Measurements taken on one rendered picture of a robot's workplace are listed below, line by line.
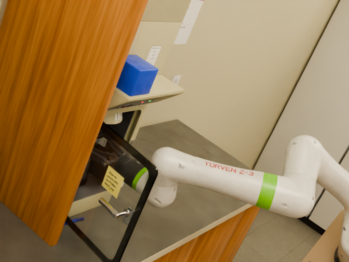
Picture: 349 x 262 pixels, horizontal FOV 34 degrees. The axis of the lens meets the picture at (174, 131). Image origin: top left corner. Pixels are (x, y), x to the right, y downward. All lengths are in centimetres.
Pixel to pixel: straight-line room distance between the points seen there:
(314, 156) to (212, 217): 73
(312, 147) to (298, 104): 293
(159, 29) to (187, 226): 85
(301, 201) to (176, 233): 63
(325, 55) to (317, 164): 286
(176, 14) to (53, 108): 51
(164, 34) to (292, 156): 58
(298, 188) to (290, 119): 304
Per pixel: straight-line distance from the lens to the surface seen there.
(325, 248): 240
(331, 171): 200
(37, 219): 199
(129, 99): 174
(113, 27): 166
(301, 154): 190
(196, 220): 242
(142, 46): 187
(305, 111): 481
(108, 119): 199
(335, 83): 471
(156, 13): 185
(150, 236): 220
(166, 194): 190
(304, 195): 184
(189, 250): 254
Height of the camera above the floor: 215
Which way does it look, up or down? 23 degrees down
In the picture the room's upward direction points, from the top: 24 degrees clockwise
